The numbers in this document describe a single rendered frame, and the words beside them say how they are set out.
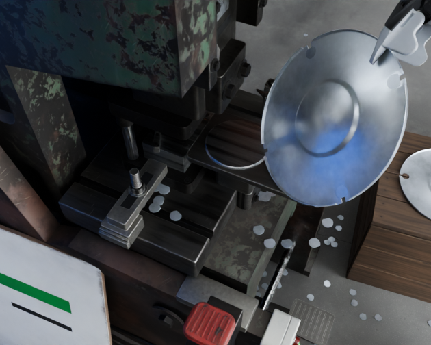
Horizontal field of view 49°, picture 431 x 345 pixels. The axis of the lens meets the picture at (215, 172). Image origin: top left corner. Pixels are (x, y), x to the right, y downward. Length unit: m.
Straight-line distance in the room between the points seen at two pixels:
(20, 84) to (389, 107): 0.56
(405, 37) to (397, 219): 0.75
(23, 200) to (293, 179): 0.52
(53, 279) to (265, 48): 1.66
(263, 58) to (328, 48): 1.55
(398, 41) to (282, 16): 1.95
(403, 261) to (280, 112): 0.79
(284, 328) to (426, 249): 0.67
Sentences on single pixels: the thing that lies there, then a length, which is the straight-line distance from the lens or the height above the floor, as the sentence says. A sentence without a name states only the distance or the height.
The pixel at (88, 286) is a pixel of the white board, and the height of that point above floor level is 0.51.
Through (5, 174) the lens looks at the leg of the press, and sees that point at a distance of 0.97.
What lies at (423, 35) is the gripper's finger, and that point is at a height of 1.04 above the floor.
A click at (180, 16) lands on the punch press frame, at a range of 0.53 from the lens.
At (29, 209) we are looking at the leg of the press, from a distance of 1.02.
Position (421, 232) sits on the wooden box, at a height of 0.35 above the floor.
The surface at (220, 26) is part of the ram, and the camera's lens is 0.77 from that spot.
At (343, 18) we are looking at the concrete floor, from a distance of 2.72.
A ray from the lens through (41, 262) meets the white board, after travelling 1.12.
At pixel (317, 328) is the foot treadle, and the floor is 0.16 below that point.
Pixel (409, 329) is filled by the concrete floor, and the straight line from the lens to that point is 1.66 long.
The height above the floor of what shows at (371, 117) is 0.95.
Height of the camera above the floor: 1.46
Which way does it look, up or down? 51 degrees down
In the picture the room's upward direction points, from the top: straight up
